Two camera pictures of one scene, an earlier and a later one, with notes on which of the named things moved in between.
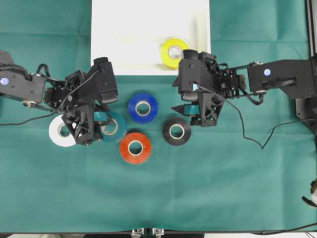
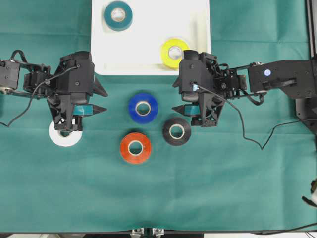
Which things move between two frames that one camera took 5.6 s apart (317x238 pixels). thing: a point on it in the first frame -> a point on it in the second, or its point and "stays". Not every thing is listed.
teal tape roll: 115,128 -> 118,16
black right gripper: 200,77 stays
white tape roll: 54,133 stays
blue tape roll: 143,108 stays
